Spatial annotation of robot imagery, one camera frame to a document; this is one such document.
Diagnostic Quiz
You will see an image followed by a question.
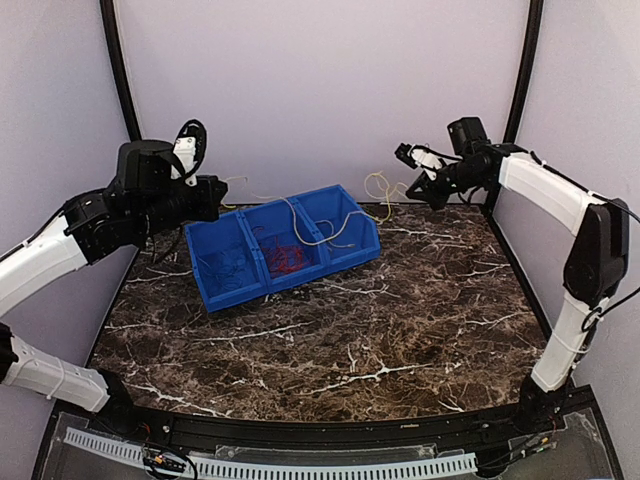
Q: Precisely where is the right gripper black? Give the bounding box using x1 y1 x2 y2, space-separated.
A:
408 159 489 211

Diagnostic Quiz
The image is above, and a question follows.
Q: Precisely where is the blue three-compartment plastic bin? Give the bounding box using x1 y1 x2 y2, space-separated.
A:
185 185 381 313

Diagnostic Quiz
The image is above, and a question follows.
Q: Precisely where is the blue cable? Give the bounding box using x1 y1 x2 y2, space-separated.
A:
197 242 251 294

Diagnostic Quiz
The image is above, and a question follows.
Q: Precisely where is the yellow cable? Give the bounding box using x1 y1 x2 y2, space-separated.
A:
317 218 357 250
222 170 409 247

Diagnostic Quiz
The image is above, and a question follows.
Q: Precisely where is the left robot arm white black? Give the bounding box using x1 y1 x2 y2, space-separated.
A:
1 136 228 436

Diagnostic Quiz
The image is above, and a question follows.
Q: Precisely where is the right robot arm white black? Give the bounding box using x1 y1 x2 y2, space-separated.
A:
395 117 637 434

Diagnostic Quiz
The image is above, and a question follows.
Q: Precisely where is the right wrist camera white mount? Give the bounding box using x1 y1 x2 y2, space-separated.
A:
394 143 446 172

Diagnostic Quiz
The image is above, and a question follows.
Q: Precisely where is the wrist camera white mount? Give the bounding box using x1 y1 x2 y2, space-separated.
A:
171 119 207 187
394 143 446 172

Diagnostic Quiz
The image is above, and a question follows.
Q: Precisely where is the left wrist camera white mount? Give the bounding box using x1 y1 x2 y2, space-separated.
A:
171 119 207 187

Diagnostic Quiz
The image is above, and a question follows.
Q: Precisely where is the right black frame post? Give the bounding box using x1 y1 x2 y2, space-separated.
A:
503 0 544 143

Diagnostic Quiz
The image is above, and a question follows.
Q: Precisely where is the black frame post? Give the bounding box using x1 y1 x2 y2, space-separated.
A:
98 0 142 141
503 0 544 143

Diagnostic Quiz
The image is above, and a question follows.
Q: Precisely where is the left black frame post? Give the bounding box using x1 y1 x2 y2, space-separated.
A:
98 0 142 141

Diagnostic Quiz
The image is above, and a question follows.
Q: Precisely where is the black curved front rail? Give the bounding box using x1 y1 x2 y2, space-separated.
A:
54 387 596 454

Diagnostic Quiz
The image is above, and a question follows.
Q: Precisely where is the white slotted cable duct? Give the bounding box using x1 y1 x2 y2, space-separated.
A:
63 427 477 479

